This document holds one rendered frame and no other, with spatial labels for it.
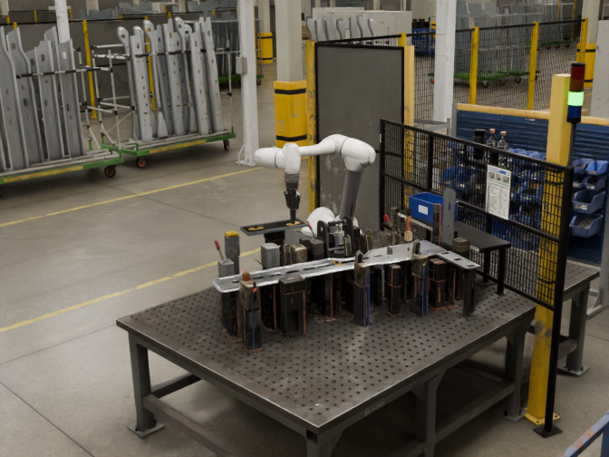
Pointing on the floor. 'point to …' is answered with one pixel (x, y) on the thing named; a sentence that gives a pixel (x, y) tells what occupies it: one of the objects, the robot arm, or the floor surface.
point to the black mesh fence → (491, 222)
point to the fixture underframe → (509, 386)
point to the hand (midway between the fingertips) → (293, 215)
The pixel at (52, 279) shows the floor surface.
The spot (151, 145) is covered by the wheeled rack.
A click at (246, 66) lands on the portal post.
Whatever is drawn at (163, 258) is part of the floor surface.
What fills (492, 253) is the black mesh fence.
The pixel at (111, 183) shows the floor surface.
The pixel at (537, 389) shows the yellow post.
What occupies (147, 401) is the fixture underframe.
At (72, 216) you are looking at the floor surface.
